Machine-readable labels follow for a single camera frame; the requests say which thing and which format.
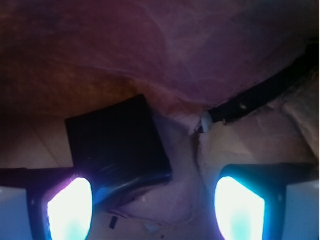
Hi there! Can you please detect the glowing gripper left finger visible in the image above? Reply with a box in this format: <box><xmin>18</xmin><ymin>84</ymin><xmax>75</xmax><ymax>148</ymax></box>
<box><xmin>0</xmin><ymin>168</ymin><xmax>93</xmax><ymax>240</ymax></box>

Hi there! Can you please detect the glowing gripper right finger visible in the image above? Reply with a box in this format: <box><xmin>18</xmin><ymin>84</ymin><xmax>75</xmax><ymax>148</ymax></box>
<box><xmin>214</xmin><ymin>163</ymin><xmax>320</xmax><ymax>240</ymax></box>

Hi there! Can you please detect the black box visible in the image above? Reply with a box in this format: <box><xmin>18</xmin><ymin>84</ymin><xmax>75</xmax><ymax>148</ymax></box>
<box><xmin>65</xmin><ymin>94</ymin><xmax>173</xmax><ymax>204</ymax></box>

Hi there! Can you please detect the brown paper bag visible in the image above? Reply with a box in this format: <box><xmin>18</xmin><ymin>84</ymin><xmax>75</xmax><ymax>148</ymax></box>
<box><xmin>0</xmin><ymin>0</ymin><xmax>320</xmax><ymax>240</ymax></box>

